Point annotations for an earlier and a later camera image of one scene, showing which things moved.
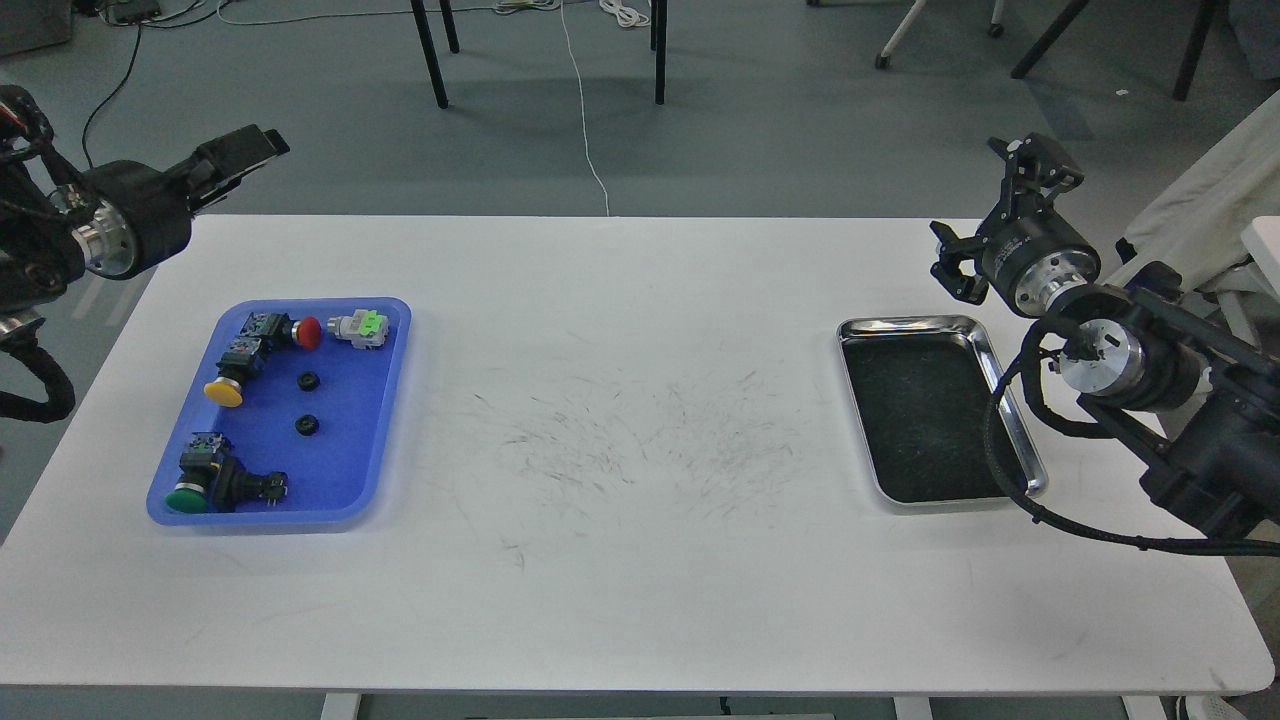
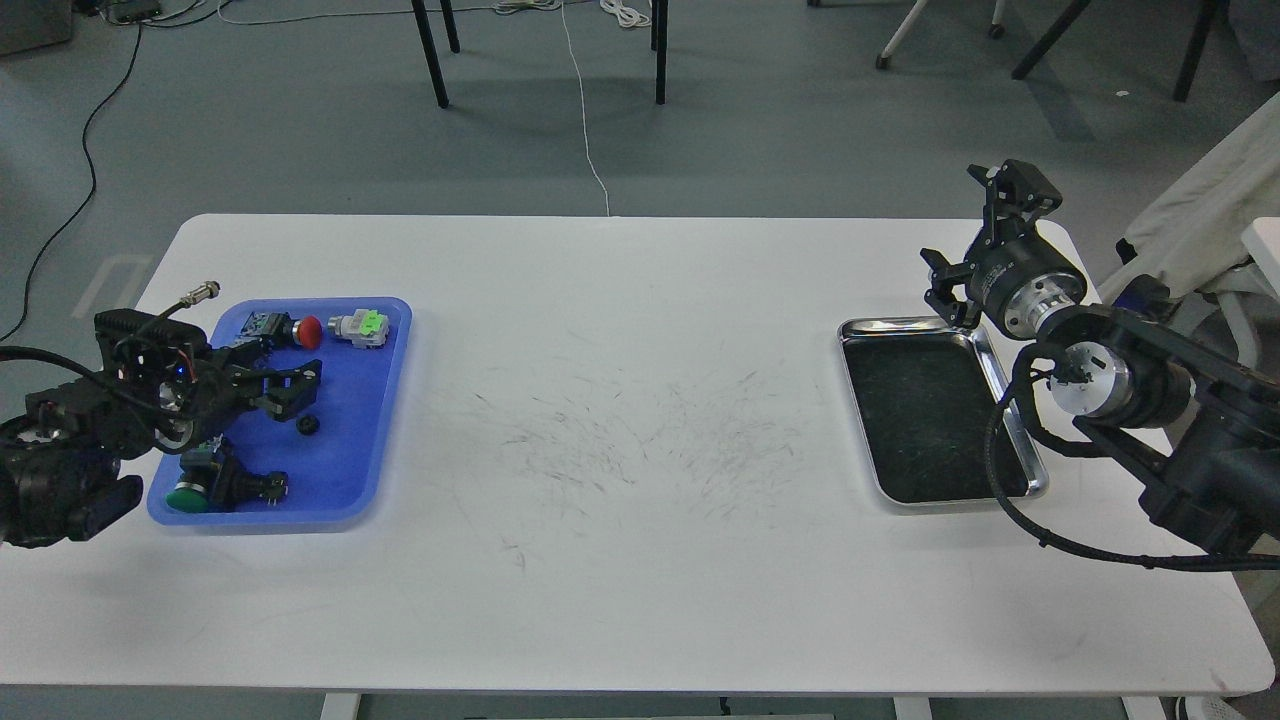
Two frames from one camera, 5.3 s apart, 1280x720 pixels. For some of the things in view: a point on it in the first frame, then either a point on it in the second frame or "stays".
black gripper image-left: (143, 216) -> (168, 390)
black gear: (307, 425) stays
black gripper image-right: (1032, 255) -> (1016, 277)
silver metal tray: (923, 388) stays
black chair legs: (658, 10) stays
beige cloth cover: (1195, 223) stays
